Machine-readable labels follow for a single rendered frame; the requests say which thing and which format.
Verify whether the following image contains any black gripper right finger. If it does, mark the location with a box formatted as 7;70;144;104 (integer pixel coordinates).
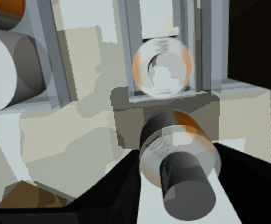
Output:
212;143;271;224

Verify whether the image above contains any brown jar with black lid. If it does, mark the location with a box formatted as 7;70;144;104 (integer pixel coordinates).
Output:
0;0;30;32

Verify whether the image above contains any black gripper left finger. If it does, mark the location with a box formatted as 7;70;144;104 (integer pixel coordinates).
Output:
0;149;141;224

